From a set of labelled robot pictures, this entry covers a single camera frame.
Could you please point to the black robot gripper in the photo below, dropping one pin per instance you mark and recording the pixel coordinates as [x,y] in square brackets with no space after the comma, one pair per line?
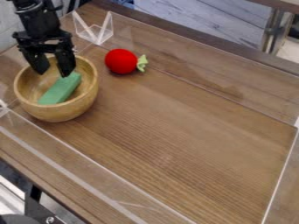
[43,37]

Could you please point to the green rectangular block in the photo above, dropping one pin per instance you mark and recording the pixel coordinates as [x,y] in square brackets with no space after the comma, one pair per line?
[60,91]

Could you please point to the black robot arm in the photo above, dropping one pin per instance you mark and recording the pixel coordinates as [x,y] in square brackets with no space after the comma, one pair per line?
[34,3]

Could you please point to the brown wooden bowl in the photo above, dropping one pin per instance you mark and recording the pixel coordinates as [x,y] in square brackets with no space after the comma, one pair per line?
[31,85]

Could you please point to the red plush strawberry toy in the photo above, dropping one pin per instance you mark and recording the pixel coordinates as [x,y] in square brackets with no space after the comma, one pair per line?
[123,62]

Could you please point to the black table leg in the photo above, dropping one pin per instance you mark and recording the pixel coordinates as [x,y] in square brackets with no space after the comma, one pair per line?
[35,210]

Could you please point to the clear acrylic corner bracket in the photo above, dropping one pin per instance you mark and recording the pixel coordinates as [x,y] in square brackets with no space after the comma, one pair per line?
[96,33]

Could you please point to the metal chair frame background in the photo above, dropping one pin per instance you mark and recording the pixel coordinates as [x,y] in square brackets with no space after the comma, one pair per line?
[277,30]

